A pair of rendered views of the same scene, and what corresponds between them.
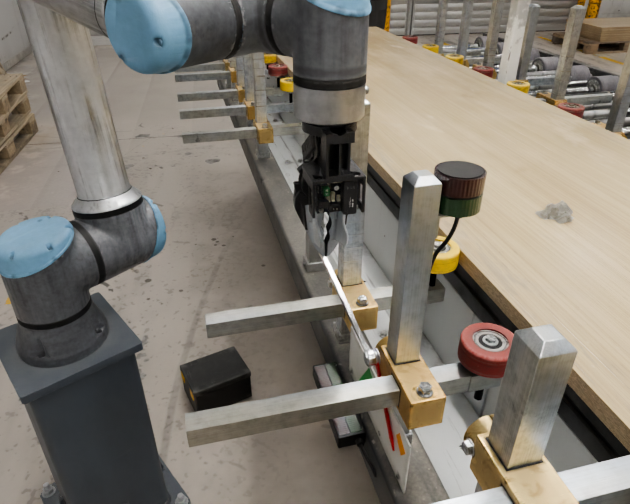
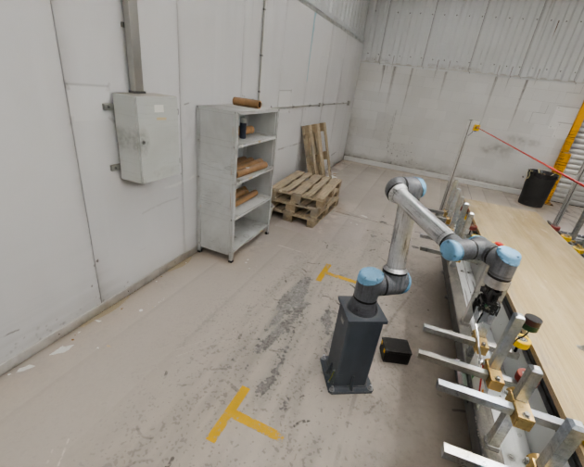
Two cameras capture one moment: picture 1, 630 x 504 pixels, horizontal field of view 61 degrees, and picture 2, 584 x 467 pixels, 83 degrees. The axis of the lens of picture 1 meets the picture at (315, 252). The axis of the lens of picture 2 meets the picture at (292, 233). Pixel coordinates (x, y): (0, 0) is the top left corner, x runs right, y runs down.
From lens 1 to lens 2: 0.96 m
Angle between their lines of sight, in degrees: 27
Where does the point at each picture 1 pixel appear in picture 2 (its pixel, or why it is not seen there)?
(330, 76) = (500, 277)
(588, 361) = (564, 398)
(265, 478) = (405, 399)
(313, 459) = (428, 404)
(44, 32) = (402, 217)
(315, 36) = (499, 266)
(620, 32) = not seen: outside the picture
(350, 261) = (483, 328)
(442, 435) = not seen: hidden behind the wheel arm
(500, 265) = (546, 356)
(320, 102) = (493, 283)
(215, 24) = (470, 254)
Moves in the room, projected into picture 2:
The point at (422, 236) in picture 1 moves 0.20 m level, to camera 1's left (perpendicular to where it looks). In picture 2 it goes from (514, 332) to (460, 309)
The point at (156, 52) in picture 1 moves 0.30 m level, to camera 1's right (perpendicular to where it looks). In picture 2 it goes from (452, 258) to (537, 286)
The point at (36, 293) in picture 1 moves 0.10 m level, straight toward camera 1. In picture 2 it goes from (366, 291) to (369, 302)
